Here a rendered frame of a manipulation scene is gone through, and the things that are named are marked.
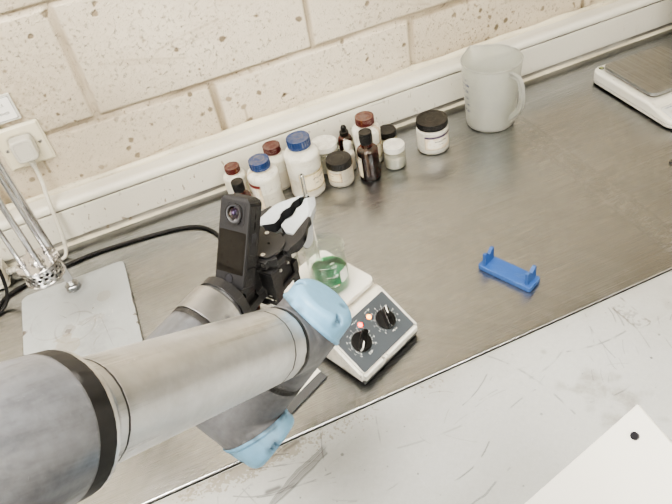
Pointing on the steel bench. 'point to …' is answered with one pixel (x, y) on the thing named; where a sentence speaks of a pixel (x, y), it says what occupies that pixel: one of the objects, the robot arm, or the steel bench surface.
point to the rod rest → (509, 271)
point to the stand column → (37, 226)
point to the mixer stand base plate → (83, 314)
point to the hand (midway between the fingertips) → (305, 198)
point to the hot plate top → (360, 281)
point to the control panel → (384, 339)
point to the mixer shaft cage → (43, 270)
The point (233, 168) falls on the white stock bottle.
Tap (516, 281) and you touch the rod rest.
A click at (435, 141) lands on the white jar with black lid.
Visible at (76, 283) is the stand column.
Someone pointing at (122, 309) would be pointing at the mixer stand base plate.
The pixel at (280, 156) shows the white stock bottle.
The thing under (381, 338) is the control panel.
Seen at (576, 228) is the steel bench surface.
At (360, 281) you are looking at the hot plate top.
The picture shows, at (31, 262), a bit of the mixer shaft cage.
